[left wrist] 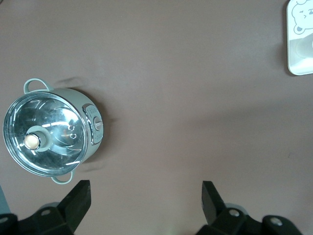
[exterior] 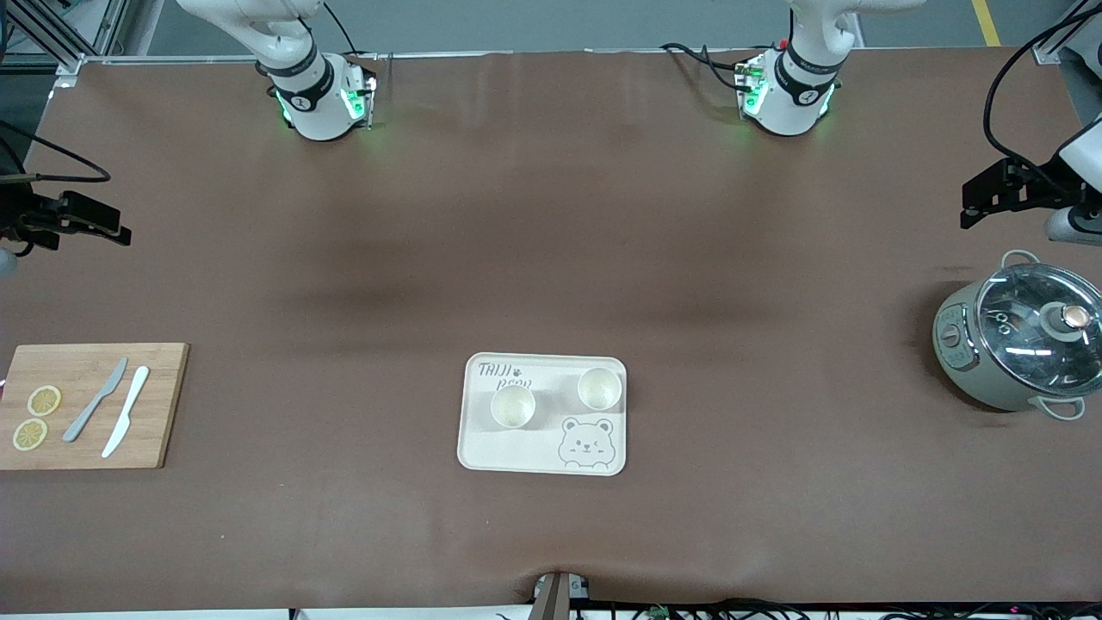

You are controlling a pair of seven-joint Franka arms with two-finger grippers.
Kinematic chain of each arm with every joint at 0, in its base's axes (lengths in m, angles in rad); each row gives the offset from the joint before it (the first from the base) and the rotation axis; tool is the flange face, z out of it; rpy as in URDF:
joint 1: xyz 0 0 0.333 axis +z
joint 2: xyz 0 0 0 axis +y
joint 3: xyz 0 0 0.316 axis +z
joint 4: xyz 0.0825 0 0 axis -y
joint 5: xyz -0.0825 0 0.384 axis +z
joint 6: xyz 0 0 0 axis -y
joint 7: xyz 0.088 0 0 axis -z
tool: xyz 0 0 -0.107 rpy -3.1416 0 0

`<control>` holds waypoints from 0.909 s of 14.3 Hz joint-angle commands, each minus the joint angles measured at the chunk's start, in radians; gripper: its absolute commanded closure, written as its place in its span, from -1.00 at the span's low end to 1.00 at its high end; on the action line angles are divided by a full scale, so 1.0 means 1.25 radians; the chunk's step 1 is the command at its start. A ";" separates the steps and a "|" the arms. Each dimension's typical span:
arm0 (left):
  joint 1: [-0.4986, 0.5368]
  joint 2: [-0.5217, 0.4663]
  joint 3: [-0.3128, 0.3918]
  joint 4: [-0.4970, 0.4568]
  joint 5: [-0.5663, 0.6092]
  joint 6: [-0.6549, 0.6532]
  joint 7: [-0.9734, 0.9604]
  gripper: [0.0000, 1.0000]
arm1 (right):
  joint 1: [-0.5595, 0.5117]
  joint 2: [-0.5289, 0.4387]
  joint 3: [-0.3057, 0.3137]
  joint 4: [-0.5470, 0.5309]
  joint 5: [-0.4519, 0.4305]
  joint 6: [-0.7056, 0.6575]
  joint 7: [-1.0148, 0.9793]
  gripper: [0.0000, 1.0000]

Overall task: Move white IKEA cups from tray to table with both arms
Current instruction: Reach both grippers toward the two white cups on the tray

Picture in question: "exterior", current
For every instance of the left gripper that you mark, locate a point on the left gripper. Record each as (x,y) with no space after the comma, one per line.
(1039,191)

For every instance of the white IKEA cup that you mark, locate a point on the white IKEA cup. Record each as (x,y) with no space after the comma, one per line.
(599,389)
(513,406)

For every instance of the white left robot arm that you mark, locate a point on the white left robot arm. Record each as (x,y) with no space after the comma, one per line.
(788,108)

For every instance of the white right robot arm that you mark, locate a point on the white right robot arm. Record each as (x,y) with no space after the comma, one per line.
(318,112)

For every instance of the glass pot lid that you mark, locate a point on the glass pot lid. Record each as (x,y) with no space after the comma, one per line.
(1024,344)

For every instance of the grey plastic knife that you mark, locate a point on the grey plastic knife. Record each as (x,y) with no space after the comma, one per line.
(95,400)

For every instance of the grey-green electric cooking pot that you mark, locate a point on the grey-green electric cooking pot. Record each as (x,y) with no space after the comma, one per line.
(956,362)

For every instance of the lemon slice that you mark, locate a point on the lemon slice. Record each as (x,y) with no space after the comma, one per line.
(44,400)
(30,435)

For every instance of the white plastic knife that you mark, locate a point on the white plastic knife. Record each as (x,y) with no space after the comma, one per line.
(126,413)

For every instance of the bamboo cutting board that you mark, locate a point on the bamboo cutting board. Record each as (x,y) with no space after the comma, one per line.
(164,405)

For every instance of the brown table cover sheet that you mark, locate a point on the brown table cover sheet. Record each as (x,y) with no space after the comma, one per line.
(551,215)

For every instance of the cream bear print tray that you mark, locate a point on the cream bear print tray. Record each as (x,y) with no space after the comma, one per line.
(542,448)

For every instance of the aluminium frame profile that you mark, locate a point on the aluminium frame profile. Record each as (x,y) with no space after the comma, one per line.
(65,58)
(1083,82)

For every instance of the metal camera stand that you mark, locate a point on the metal camera stand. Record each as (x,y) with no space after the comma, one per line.
(555,598)

